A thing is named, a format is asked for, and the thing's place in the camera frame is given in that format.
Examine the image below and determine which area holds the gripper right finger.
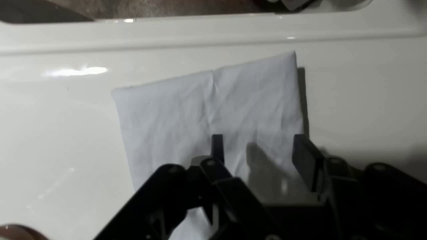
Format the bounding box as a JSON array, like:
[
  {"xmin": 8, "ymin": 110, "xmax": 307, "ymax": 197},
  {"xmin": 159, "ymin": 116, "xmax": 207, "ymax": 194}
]
[{"xmin": 292, "ymin": 134, "xmax": 427, "ymax": 240}]

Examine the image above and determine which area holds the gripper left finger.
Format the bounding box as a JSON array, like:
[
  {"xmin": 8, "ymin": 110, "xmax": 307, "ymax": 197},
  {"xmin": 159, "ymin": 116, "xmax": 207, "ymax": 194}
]
[{"xmin": 93, "ymin": 134, "xmax": 271, "ymax": 240}]

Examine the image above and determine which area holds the white cloth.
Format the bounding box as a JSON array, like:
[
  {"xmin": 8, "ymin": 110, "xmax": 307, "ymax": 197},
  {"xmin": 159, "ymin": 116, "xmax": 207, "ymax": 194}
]
[{"xmin": 111, "ymin": 51, "xmax": 309, "ymax": 240}]

